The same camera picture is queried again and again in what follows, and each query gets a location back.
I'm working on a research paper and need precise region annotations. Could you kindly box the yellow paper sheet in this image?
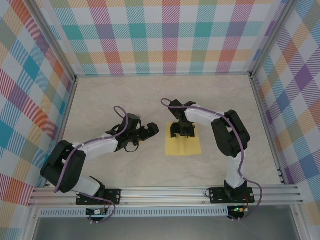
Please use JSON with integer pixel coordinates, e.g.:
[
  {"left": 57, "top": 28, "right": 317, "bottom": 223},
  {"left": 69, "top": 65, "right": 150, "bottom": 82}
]
[{"left": 164, "top": 121, "right": 203, "bottom": 156}]

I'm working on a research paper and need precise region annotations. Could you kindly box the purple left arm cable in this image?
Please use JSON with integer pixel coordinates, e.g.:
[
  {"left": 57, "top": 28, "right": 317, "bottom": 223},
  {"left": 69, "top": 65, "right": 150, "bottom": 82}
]
[{"left": 53, "top": 106, "right": 131, "bottom": 224}]

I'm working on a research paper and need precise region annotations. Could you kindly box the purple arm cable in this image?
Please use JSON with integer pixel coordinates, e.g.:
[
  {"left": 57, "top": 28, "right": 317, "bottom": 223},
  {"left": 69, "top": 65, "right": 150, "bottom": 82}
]
[
  {"left": 53, "top": 106, "right": 131, "bottom": 224},
  {"left": 160, "top": 97, "right": 263, "bottom": 222}
]

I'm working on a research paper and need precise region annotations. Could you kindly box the thin black left gripper cable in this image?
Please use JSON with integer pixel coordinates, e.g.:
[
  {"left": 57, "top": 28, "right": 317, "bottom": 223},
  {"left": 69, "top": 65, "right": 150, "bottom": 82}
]
[{"left": 124, "top": 142, "right": 139, "bottom": 154}]

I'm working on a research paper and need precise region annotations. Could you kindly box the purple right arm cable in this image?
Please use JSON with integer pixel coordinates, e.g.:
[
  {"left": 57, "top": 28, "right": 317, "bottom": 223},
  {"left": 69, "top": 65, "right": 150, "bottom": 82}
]
[{"left": 160, "top": 97, "right": 263, "bottom": 222}]

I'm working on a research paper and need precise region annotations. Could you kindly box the thin aluminium cross rail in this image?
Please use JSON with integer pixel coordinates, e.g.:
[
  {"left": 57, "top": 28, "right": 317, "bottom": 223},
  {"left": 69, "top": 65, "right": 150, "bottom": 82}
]
[{"left": 74, "top": 71, "right": 252, "bottom": 79}]

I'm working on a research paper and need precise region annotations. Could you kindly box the aluminium mounting rail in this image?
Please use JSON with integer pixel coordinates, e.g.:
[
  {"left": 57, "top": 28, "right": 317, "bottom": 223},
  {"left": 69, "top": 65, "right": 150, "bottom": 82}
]
[{"left": 27, "top": 184, "right": 305, "bottom": 208}]

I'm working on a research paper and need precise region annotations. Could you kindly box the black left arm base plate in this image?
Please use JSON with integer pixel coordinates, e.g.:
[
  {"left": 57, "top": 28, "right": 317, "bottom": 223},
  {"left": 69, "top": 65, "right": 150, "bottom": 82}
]
[{"left": 76, "top": 188, "right": 123, "bottom": 206}]

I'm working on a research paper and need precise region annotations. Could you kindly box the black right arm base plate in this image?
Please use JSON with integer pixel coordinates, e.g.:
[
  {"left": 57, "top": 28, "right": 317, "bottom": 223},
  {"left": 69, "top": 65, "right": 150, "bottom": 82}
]
[{"left": 209, "top": 186, "right": 255, "bottom": 205}]

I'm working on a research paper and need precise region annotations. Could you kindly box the aluminium side rail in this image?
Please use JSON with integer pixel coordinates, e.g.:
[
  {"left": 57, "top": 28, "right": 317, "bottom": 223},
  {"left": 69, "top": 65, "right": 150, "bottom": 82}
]
[
  {"left": 249, "top": 73, "right": 287, "bottom": 185},
  {"left": 43, "top": 77, "right": 79, "bottom": 188}
]

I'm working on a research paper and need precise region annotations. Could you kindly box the slotted grey cable tray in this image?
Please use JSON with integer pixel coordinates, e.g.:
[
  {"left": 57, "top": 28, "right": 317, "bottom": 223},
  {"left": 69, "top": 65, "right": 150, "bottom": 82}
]
[{"left": 39, "top": 206, "right": 230, "bottom": 218}]

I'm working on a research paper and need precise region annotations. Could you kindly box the aluminium frame post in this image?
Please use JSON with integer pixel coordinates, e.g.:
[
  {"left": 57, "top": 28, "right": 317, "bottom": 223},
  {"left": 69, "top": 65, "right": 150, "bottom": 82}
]
[
  {"left": 249, "top": 0, "right": 298, "bottom": 80},
  {"left": 28, "top": 0, "right": 78, "bottom": 82}
]

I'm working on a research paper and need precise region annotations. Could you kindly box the aluminium frame leg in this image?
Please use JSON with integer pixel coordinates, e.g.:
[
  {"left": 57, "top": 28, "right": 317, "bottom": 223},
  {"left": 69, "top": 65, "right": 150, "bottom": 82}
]
[
  {"left": 22, "top": 206, "right": 42, "bottom": 240},
  {"left": 289, "top": 205, "right": 309, "bottom": 240}
]

